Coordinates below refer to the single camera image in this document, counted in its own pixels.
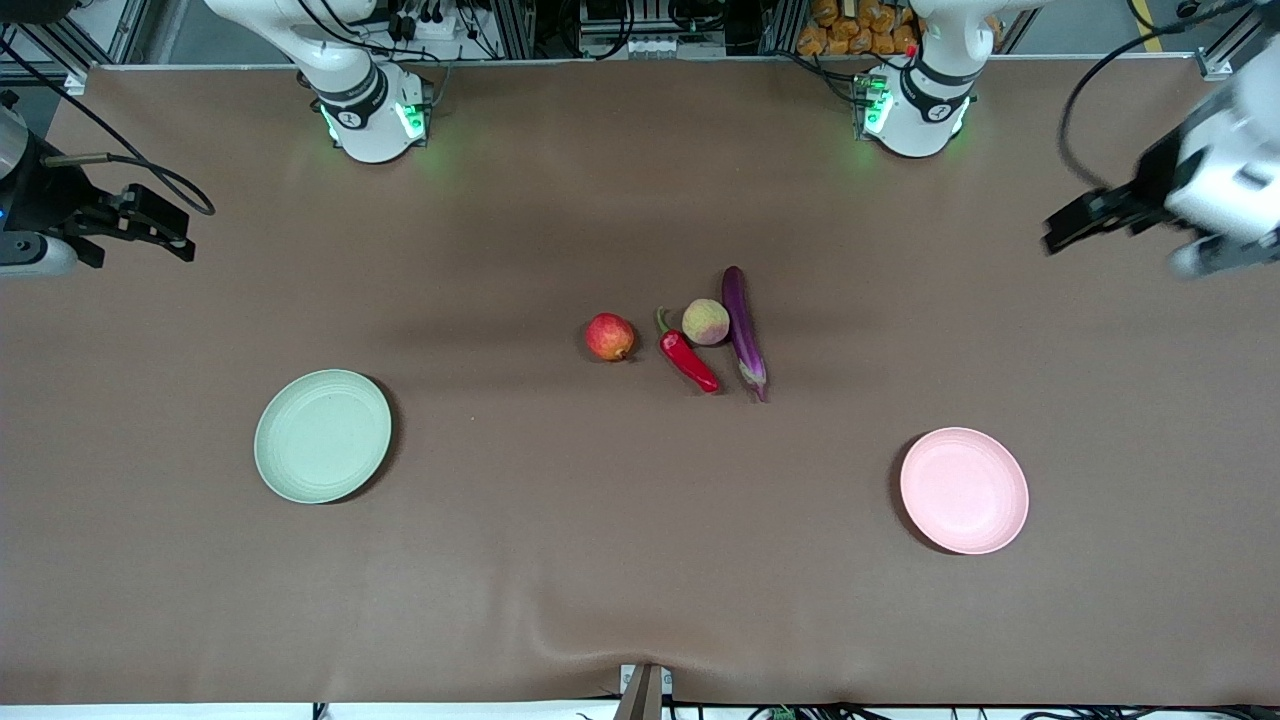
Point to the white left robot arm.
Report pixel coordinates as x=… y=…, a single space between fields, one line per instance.
x=915 y=120

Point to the yellow-pink peach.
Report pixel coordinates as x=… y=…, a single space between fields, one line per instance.
x=706 y=322

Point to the red apple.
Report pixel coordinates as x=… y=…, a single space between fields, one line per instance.
x=610 y=337

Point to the pink round plate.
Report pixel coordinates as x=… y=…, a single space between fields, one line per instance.
x=964 y=490

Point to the metal table clamp bracket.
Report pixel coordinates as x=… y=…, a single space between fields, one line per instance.
x=645 y=700

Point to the red chili pepper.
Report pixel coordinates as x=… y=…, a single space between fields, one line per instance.
x=685 y=357

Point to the light green round plate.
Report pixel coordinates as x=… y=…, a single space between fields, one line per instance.
x=322 y=436

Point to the long purple eggplant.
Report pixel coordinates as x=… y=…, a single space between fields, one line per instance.
x=742 y=325

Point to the aluminium frame post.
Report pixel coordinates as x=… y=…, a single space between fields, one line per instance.
x=785 y=25
x=515 y=30

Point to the pile of orange packets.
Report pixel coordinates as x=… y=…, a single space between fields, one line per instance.
x=850 y=35

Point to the brown table cloth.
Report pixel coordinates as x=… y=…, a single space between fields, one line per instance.
x=560 y=550

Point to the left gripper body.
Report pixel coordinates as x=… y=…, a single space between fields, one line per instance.
x=1153 y=178

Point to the aluminium frame profile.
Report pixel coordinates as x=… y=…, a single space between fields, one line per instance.
x=1215 y=65
x=75 y=78

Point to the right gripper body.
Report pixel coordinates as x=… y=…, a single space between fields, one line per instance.
x=50 y=196

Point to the white power strip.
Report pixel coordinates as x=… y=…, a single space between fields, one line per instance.
x=430 y=25

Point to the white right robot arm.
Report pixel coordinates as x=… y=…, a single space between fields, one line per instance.
x=365 y=125

